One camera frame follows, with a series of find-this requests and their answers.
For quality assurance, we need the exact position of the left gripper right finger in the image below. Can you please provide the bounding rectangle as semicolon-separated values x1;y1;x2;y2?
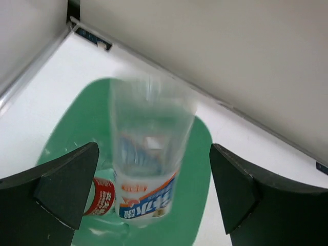
209;143;327;245

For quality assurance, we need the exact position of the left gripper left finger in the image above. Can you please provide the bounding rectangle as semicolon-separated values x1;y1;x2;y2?
1;142;99;245

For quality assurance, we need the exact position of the red label plastic bottle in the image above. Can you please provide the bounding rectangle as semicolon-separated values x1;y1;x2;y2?
84;177;115;216

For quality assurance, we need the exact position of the white blue label bottle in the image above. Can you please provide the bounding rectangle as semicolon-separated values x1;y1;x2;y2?
109;78;196;228

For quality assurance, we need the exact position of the green plastic bin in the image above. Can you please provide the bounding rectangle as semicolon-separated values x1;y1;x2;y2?
37;78;212;245

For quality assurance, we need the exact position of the blue corner label right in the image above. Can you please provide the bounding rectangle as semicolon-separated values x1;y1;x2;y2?
316;162;328;175

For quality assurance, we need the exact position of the blue corner label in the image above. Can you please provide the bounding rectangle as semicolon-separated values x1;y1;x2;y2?
316;162;328;175
75;27;112;52

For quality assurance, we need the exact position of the blue corner label left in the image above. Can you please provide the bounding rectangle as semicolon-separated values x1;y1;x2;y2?
75;27;112;52

